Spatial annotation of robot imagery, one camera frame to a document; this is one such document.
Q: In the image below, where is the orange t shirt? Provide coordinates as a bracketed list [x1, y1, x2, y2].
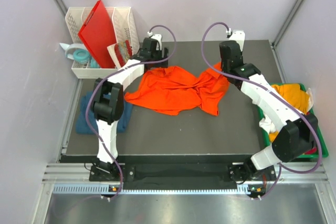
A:
[124, 66, 229, 116]

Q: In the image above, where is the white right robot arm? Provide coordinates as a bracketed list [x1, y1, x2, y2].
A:
[219, 40, 318, 180]

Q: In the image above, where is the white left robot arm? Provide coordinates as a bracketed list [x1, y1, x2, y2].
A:
[86, 33, 169, 180]

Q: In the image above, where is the red patterned booklet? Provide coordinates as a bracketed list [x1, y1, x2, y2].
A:
[107, 40, 132, 69]

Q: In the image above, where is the white perforated organizer basket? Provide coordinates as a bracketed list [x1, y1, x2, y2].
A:
[61, 1, 140, 79]

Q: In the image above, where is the red plastic board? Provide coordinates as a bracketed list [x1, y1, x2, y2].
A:
[78, 0, 117, 69]

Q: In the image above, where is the yellow t shirt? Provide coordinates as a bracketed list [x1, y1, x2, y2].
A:
[268, 83, 311, 143]

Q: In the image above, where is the folded blue t shirt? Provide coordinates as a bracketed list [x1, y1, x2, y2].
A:
[75, 91, 133, 135]

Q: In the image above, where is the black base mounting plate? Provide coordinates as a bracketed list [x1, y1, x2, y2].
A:
[89, 154, 276, 190]

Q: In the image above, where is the magenta t shirt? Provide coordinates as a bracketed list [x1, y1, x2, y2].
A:
[305, 111, 317, 155]

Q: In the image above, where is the green plastic bin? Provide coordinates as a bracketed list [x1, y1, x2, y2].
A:
[257, 83, 329, 160]

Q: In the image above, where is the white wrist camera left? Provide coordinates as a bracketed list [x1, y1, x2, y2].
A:
[147, 31, 162, 50]

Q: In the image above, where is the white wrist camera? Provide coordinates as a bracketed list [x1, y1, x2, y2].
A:
[226, 28, 245, 52]
[147, 31, 162, 50]

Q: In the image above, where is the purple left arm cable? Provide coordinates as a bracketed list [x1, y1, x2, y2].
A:
[85, 25, 177, 200]

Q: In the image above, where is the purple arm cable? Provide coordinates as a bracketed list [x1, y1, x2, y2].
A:
[201, 22, 323, 200]
[85, 25, 177, 200]

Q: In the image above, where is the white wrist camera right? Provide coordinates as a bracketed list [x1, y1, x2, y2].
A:
[226, 28, 245, 52]

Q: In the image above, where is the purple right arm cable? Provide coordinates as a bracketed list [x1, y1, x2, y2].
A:
[201, 22, 323, 200]

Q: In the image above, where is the grey slotted cable duct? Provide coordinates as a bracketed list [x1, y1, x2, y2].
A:
[52, 183, 266, 195]

